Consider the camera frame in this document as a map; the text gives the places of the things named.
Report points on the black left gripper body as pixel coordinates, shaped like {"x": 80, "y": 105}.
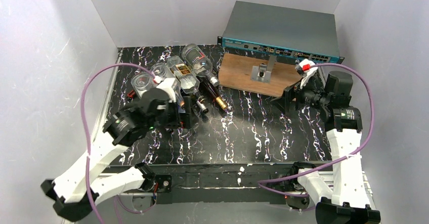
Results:
{"x": 187, "y": 112}

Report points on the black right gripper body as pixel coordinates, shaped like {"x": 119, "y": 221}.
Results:
{"x": 288, "y": 96}

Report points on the wooden board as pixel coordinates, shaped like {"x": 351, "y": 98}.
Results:
{"x": 235, "y": 71}

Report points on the red black wine rack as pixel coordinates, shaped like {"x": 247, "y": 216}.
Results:
{"x": 131, "y": 94}

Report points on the clear round glass bottle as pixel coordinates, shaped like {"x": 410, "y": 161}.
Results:
{"x": 142, "y": 82}

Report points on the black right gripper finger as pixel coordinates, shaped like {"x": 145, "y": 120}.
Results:
{"x": 284, "y": 102}
{"x": 296, "y": 87}

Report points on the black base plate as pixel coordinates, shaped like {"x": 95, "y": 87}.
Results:
{"x": 216, "y": 183}

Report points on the metal bracket with knob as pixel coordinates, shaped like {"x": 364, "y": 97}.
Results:
{"x": 263, "y": 71}

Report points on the teal network switch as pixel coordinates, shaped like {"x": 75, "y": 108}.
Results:
{"x": 279, "y": 31}

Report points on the clear bottle grey label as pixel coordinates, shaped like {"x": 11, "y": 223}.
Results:
{"x": 200, "y": 64}

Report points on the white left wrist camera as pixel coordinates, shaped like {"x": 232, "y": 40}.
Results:
{"x": 169, "y": 85}

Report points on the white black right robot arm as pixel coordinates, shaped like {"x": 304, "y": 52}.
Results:
{"x": 347, "y": 200}

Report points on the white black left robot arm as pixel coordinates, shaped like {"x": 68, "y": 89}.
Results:
{"x": 125, "y": 129}

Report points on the clear bottle gold label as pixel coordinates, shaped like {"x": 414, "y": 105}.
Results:
{"x": 188, "y": 81}

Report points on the dark bottle gold foil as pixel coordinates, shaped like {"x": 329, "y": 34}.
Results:
{"x": 214, "y": 93}

